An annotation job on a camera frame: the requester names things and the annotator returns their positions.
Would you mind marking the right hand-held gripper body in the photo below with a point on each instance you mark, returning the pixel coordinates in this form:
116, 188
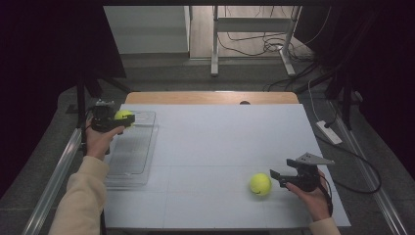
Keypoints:
308, 178

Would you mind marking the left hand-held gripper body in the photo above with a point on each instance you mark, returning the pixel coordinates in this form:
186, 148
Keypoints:
101, 117

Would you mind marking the yellow tennis ball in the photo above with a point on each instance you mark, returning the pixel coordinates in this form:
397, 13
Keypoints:
260, 184
123, 114

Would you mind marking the clear plastic tray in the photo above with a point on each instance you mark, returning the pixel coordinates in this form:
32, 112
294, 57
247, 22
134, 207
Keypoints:
133, 153

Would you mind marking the person's left hand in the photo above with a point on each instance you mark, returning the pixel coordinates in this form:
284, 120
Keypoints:
98, 143

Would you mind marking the person's right hand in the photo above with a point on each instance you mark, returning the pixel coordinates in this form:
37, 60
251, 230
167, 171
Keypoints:
314, 204

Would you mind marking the black stand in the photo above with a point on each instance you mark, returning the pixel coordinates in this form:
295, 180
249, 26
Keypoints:
80, 98
347, 104

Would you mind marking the white power strip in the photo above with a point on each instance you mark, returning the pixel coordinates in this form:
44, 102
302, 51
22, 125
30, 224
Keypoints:
329, 133

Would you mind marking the black curtain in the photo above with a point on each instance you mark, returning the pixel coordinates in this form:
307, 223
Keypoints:
39, 65
385, 65

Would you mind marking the white cabinet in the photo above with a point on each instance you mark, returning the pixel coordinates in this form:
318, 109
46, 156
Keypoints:
147, 29

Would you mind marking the metal rail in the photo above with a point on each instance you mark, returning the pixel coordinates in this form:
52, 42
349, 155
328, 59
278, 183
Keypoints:
52, 189
391, 215

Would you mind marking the white desk frame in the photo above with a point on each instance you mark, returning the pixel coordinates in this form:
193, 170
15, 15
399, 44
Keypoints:
251, 24

